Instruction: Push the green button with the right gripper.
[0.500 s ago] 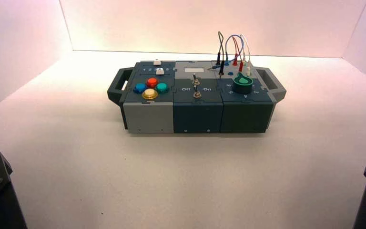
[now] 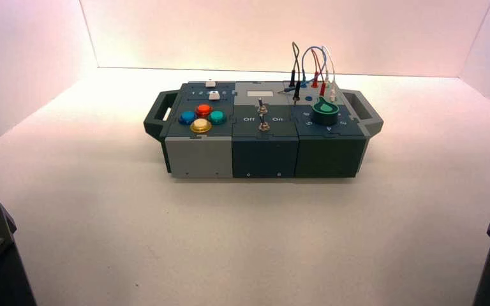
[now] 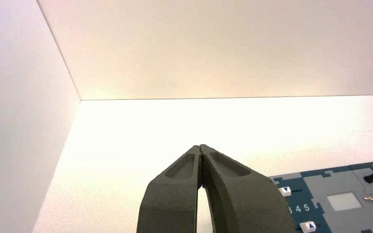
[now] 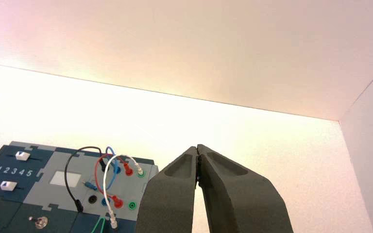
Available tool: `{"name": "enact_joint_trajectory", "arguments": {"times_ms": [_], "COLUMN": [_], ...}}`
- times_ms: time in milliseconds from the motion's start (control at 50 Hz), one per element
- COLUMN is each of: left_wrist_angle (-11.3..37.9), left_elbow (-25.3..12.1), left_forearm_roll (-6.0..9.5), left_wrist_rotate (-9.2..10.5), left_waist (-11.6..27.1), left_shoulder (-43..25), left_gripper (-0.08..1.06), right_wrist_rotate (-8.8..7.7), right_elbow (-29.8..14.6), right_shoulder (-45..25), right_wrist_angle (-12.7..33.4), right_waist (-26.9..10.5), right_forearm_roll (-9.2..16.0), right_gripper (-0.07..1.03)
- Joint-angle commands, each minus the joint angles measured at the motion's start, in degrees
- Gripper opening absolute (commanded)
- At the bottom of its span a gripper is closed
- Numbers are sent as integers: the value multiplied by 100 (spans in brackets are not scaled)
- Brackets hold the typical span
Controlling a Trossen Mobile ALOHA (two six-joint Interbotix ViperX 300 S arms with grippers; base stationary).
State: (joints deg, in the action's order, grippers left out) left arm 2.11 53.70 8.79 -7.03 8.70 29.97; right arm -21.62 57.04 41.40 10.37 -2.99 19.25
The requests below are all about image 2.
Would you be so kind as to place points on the green round push button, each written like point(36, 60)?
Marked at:
point(217, 117)

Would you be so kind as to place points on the yellow round push button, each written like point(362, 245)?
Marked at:
point(200, 125)

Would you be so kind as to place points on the red round push button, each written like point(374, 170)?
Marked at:
point(204, 110)

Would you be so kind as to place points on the blue round push button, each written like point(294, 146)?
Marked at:
point(187, 117)

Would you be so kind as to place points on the dark green grey control box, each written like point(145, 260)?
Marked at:
point(266, 156)

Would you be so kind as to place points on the white rectangular display window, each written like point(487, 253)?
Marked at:
point(260, 94)

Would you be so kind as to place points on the green rotary knob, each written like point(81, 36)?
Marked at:
point(325, 111)

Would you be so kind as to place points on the metal toggle switch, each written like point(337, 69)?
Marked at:
point(263, 124)
point(262, 108)

